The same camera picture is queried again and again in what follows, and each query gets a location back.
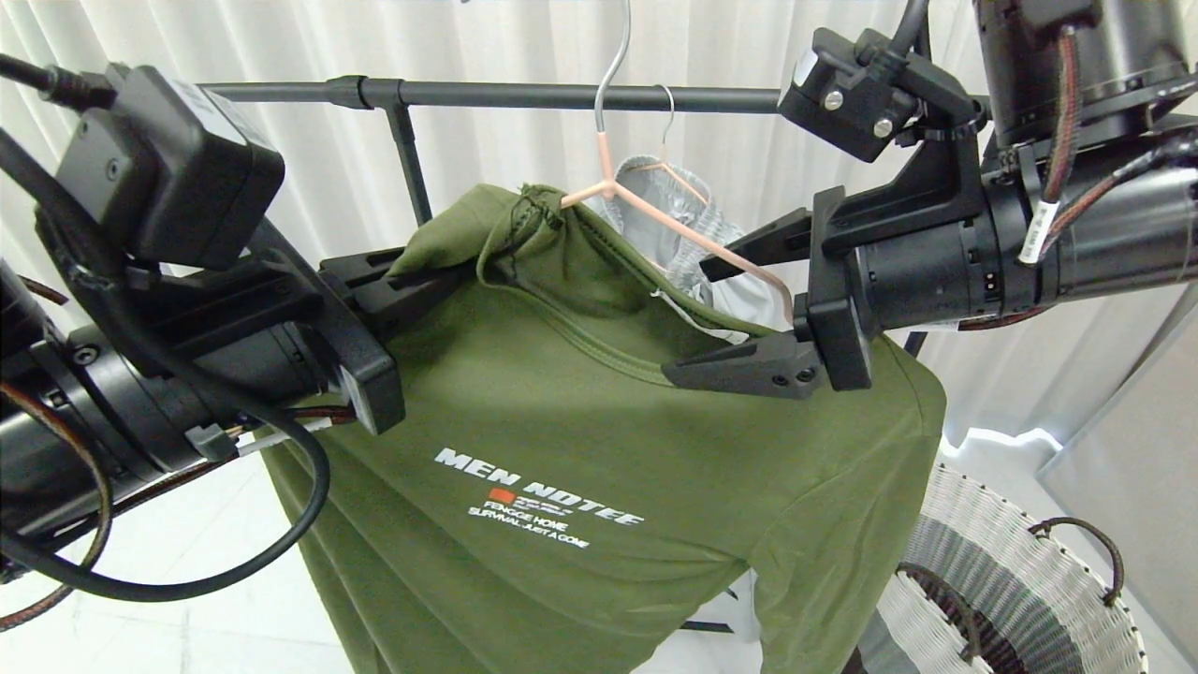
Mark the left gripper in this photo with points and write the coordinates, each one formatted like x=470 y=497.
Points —
x=234 y=384

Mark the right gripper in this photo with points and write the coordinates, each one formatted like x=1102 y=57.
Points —
x=936 y=281

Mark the pale grey shorts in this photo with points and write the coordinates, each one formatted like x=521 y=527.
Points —
x=646 y=192

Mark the pink clothes hanger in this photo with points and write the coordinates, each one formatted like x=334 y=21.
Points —
x=672 y=105
x=606 y=159

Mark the green garment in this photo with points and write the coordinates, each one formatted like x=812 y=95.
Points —
x=562 y=412

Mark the black clothes rack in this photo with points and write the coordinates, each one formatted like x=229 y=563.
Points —
x=515 y=95

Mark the white laundry basket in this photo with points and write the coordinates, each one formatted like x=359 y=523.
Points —
x=1011 y=562

